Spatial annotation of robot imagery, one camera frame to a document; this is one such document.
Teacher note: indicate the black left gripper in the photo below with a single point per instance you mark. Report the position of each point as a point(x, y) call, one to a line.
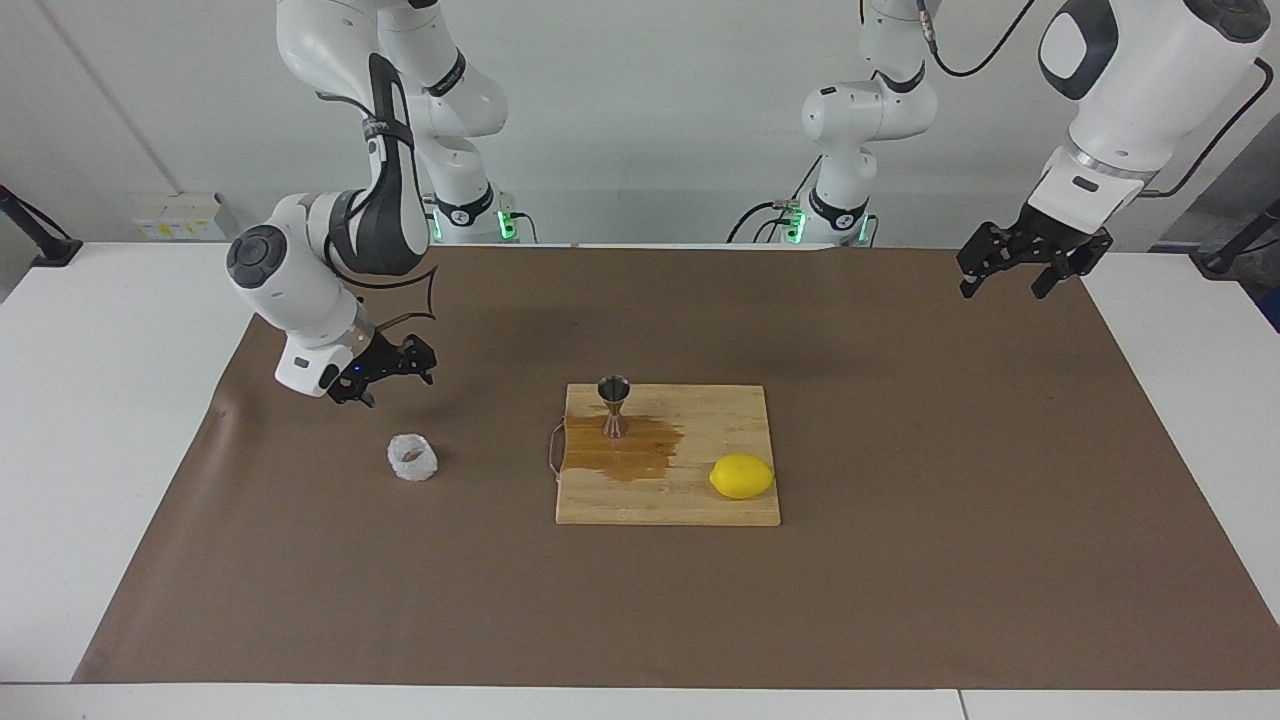
point(1065, 240)

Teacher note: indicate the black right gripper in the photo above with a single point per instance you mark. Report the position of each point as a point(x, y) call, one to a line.
point(372, 365)

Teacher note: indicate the steel double jigger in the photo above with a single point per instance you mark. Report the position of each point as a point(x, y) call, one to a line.
point(614, 390)

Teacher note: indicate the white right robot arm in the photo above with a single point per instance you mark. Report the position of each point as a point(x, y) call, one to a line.
point(300, 300)

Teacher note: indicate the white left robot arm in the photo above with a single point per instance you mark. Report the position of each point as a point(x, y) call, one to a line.
point(1150, 80)

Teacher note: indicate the black clamp stand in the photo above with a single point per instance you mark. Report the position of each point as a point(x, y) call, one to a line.
point(55, 252)
point(1215, 265)

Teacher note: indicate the blue object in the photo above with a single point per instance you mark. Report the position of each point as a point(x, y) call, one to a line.
point(1273, 310)

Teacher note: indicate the wooden cutting board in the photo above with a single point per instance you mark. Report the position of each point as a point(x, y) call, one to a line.
point(700, 505)

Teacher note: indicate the brown paper table mat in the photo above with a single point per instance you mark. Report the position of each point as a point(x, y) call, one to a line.
point(900, 580)

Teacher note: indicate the yellow lemon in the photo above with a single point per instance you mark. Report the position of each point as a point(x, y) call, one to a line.
point(742, 477)

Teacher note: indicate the white wall socket box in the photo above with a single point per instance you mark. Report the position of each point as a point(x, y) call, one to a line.
point(180, 222)

